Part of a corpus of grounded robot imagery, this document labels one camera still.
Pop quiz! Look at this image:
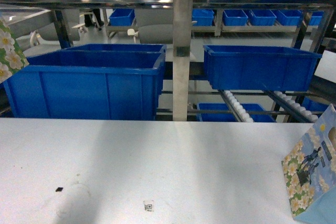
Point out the light blue flower gift bag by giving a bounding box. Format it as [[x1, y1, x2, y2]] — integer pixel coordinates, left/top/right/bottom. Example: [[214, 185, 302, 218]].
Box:
[[281, 105, 335, 223]]

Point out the big blue crate at table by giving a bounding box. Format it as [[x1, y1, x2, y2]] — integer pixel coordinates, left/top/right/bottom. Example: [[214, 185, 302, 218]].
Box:
[[4, 44, 166, 121]]

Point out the blue crate on rollers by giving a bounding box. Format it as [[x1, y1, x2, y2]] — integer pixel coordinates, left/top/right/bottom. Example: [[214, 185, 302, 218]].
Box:
[[203, 45, 322, 91]]

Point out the blue bin under rollers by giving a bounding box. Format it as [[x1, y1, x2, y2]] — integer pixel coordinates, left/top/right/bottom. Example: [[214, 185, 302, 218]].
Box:
[[196, 102, 276, 123]]

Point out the small QR code sticker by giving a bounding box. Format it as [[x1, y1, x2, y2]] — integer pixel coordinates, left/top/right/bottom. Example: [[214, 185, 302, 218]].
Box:
[[143, 200, 154, 212]]

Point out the left white roller rail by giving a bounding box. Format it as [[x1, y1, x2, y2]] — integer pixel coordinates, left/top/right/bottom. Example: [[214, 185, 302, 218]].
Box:
[[218, 90, 254, 123]]

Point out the steel vertical post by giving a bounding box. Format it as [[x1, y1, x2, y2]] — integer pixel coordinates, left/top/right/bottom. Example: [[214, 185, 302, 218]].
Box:
[[173, 0, 193, 121]]

